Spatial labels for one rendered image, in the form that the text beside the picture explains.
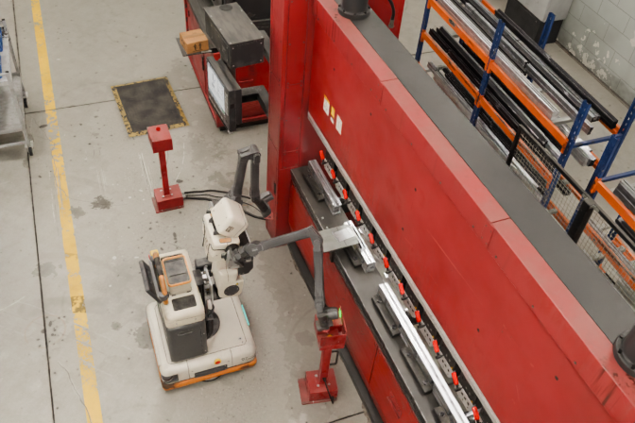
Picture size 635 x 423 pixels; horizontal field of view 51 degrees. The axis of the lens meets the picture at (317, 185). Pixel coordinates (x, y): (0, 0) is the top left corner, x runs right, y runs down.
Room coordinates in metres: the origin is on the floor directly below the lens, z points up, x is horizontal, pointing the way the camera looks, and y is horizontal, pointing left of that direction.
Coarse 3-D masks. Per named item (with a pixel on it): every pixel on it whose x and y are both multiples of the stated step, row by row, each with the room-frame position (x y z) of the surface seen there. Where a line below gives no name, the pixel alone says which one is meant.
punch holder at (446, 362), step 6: (444, 348) 2.00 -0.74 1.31; (444, 354) 1.99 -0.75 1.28; (450, 354) 1.96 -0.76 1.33; (438, 360) 2.01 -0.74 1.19; (444, 360) 1.97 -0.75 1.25; (450, 360) 1.94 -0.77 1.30; (444, 366) 1.96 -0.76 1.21; (450, 366) 1.93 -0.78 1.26; (456, 366) 1.91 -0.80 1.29; (450, 372) 1.91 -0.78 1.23; (456, 372) 1.92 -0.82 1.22
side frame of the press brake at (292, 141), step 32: (288, 0) 3.72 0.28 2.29; (384, 0) 4.01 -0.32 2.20; (288, 32) 3.73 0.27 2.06; (288, 64) 3.73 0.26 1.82; (288, 96) 3.73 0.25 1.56; (288, 128) 3.74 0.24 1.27; (288, 160) 3.75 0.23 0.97; (320, 160) 3.86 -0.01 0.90; (288, 192) 3.75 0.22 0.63; (288, 224) 3.76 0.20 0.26
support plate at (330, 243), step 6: (330, 228) 3.06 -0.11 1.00; (336, 228) 3.07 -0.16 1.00; (342, 228) 3.07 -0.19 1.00; (324, 234) 3.00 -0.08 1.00; (330, 234) 3.01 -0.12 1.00; (324, 240) 2.95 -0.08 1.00; (330, 240) 2.96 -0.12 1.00; (336, 240) 2.96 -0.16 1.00; (348, 240) 2.97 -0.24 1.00; (354, 240) 2.98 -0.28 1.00; (324, 246) 2.90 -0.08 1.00; (330, 246) 2.90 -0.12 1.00; (336, 246) 2.91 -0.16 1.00; (342, 246) 2.91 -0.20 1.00; (324, 252) 2.85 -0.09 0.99
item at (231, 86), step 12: (216, 60) 4.06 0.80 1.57; (216, 72) 3.88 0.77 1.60; (228, 72) 3.93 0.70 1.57; (228, 84) 3.75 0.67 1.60; (228, 96) 3.68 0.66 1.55; (240, 96) 3.74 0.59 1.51; (216, 108) 3.89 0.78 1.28; (228, 108) 3.69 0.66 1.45; (240, 108) 3.74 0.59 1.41; (228, 120) 3.70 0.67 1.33; (240, 120) 3.74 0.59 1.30
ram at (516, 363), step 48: (336, 48) 3.48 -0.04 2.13; (336, 96) 3.41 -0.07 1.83; (336, 144) 3.35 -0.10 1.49; (384, 144) 2.84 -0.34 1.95; (384, 192) 2.76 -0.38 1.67; (432, 192) 2.39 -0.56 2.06; (384, 240) 2.67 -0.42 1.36; (432, 240) 2.30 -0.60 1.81; (432, 288) 2.21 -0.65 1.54; (480, 288) 1.93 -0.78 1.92; (480, 336) 1.84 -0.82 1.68; (528, 336) 1.63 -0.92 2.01; (480, 384) 1.74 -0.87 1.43; (528, 384) 1.54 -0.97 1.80; (576, 384) 1.38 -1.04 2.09
